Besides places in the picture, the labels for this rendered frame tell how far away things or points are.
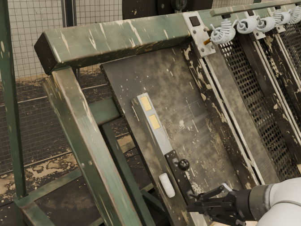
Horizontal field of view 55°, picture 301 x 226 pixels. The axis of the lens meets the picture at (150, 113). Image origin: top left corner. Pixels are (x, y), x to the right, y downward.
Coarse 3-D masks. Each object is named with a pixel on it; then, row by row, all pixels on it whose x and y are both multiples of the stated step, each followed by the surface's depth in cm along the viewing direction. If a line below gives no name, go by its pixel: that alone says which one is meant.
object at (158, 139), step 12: (144, 108) 98; (144, 120) 99; (156, 132) 98; (156, 144) 98; (168, 144) 100; (156, 156) 100; (168, 168) 98; (180, 192) 97; (180, 204) 99; (192, 216) 98
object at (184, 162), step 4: (172, 160) 98; (176, 160) 98; (180, 160) 88; (184, 160) 87; (176, 164) 95; (180, 164) 87; (184, 164) 86; (188, 164) 87; (180, 168) 87; (184, 168) 86; (188, 168) 87
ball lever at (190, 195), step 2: (190, 190) 98; (188, 192) 97; (190, 192) 97; (188, 194) 97; (190, 194) 96; (192, 194) 95; (198, 194) 89; (200, 194) 88; (202, 194) 87; (188, 196) 97; (190, 196) 97; (192, 196) 95; (194, 196) 93; (196, 196) 92; (198, 196) 88; (200, 196) 87; (190, 198) 97; (196, 198) 92; (198, 198) 87; (200, 198) 87
